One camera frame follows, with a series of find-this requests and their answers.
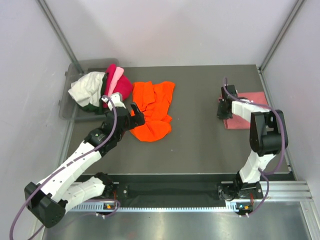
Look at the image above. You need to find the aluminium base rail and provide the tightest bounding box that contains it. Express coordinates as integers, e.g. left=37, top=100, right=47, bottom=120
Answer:
left=266, top=181, right=313, bottom=202

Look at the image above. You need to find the white t shirt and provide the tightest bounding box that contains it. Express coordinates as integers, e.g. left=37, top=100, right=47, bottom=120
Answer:
left=68, top=71, right=106, bottom=107

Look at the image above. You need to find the dark green t shirt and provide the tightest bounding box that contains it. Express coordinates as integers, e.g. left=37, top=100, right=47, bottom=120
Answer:
left=78, top=73, right=108, bottom=115

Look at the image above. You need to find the magenta t shirt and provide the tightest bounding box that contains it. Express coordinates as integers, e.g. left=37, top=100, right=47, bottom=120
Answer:
left=104, top=64, right=133, bottom=100

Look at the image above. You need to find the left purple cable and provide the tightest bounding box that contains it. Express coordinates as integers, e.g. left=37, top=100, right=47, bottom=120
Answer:
left=9, top=97, right=121, bottom=240

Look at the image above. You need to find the left aluminium frame post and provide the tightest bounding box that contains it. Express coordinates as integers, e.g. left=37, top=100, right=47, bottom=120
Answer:
left=36, top=0, right=84, bottom=74

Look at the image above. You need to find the right aluminium frame post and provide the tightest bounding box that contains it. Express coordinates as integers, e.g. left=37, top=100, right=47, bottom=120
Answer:
left=258, top=0, right=306, bottom=74

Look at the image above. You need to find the purple cable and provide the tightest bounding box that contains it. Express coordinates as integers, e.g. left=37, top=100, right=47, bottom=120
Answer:
left=223, top=77, right=287, bottom=218
left=9, top=97, right=121, bottom=240

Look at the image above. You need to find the aluminium frame post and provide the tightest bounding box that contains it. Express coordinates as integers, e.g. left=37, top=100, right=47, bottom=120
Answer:
left=258, top=0, right=306, bottom=74
left=36, top=0, right=84, bottom=74

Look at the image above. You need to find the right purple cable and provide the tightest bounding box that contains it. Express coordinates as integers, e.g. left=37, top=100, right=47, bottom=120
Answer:
left=223, top=77, right=287, bottom=218

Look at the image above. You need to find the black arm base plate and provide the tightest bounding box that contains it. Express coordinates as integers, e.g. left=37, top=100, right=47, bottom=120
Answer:
left=109, top=173, right=264, bottom=208

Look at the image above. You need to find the orange t shirt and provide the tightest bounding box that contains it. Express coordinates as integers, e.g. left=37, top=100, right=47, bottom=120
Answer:
left=130, top=81, right=176, bottom=143

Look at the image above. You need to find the light pink t shirt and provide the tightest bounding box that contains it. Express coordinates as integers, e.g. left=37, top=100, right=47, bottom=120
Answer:
left=108, top=66, right=124, bottom=97

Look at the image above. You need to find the grey plastic bin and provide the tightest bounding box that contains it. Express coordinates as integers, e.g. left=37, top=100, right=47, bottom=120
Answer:
left=58, top=58, right=119, bottom=122

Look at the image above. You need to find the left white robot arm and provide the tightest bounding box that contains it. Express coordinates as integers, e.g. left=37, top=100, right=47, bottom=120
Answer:
left=24, top=92, right=145, bottom=228

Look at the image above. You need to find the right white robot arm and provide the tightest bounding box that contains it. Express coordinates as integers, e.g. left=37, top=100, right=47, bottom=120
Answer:
left=217, top=84, right=289, bottom=201

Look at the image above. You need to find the slotted grey cable duct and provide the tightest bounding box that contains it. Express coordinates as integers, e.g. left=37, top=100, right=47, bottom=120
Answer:
left=68, top=201, right=253, bottom=213

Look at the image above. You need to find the folded pink t shirt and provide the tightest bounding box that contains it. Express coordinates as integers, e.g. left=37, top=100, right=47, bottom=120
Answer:
left=223, top=91, right=270, bottom=130

